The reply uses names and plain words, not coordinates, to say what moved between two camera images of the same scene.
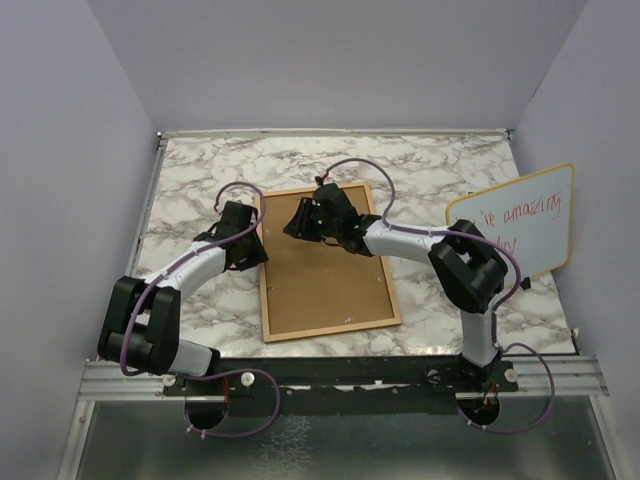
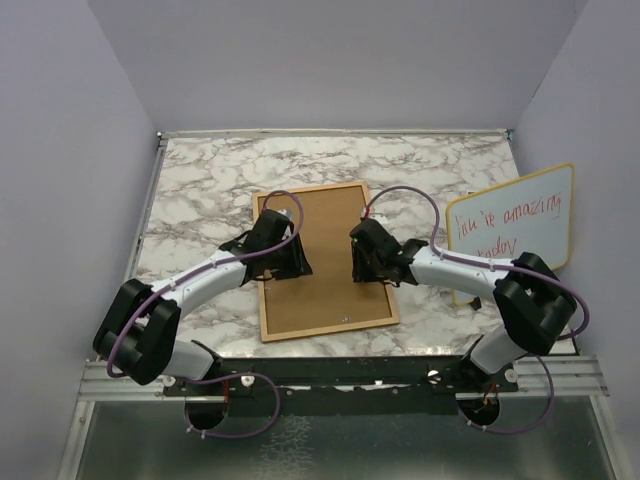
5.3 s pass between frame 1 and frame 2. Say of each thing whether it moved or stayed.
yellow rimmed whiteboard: stayed
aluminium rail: stayed
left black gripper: moved
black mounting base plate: stayed
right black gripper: moved
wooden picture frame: stayed
